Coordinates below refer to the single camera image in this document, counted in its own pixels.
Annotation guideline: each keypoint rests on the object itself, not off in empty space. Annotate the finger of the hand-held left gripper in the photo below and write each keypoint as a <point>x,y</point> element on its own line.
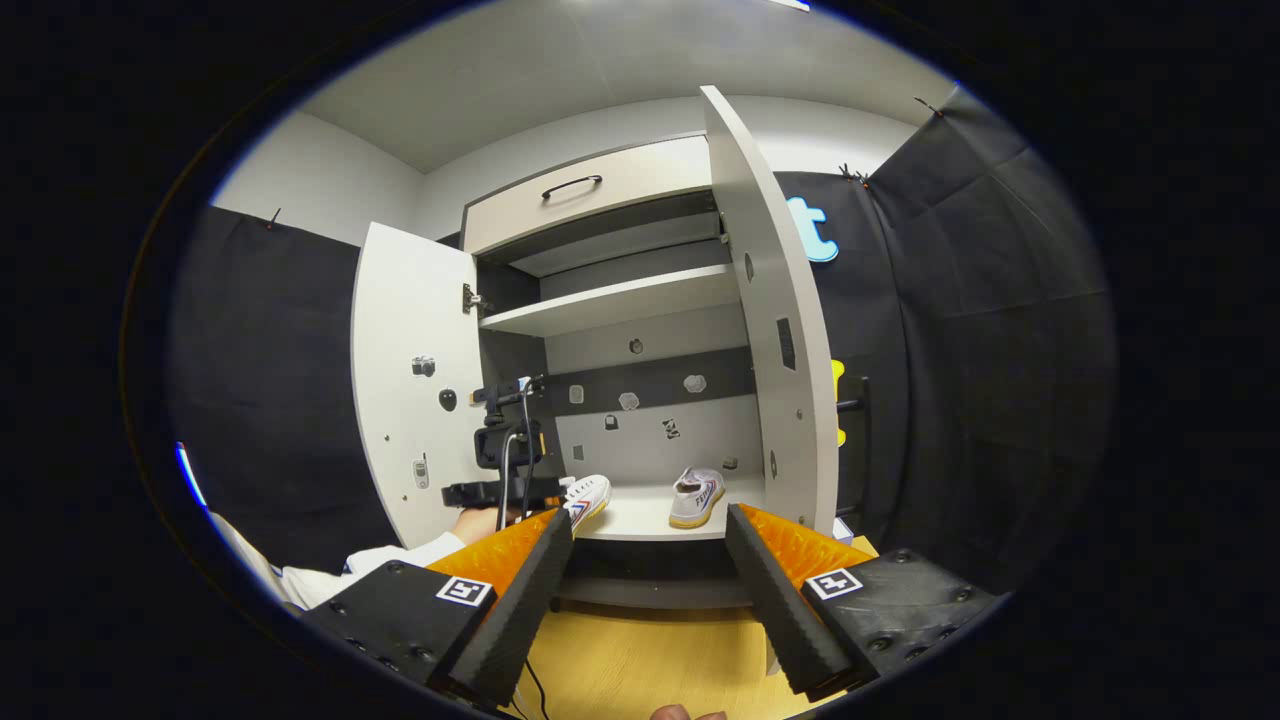
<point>490,494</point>

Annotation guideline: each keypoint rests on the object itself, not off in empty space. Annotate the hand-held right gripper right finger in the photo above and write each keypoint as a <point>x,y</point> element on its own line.
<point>775,610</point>

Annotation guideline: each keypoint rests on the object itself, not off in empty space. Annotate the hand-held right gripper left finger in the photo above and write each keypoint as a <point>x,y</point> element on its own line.
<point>515,620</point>

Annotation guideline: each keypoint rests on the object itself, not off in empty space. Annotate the white shoe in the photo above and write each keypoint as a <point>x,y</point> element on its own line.
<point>698,495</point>
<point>590,495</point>

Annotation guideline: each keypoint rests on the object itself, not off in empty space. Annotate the white shoe cabinet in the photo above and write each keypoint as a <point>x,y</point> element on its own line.
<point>650,440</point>

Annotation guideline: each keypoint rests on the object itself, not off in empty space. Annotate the white cabinet door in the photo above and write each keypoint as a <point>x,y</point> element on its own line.
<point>410,320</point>
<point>785,300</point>

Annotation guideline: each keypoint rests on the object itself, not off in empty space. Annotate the metal door hinge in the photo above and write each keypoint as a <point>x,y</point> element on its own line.
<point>472,298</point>

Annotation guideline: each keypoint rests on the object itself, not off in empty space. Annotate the white cabinet drawer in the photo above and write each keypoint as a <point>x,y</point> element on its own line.
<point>650,180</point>

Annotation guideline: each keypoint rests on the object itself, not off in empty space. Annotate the small white printed box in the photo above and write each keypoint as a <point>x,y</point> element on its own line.
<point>843,530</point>

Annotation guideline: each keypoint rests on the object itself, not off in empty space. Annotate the black backdrop cloth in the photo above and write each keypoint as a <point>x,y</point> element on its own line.
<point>280,400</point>

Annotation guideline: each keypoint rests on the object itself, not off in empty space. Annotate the black cloth clip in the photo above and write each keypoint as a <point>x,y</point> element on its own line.
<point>272,218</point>
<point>927,105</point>
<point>852,175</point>

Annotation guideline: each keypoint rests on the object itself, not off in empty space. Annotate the ceiling light panel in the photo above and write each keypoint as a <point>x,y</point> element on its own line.
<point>790,4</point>

